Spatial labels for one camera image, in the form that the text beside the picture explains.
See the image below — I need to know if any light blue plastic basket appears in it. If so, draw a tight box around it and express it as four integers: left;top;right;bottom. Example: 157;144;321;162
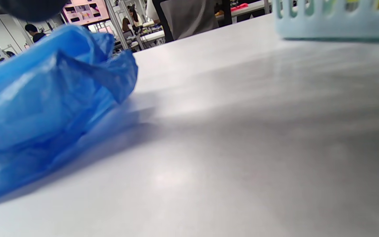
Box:
272;0;379;41

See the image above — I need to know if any black mesh office chair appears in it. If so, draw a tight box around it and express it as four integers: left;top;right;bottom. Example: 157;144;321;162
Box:
152;0;233;43

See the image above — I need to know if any person's right hand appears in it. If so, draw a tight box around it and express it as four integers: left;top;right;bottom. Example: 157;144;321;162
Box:
0;0;70;22

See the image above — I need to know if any pink display shelf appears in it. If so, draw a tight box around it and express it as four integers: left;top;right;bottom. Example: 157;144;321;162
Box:
63;0;111;25

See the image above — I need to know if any blue plastic bag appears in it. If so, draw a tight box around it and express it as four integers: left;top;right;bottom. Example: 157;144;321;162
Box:
0;25;139;204

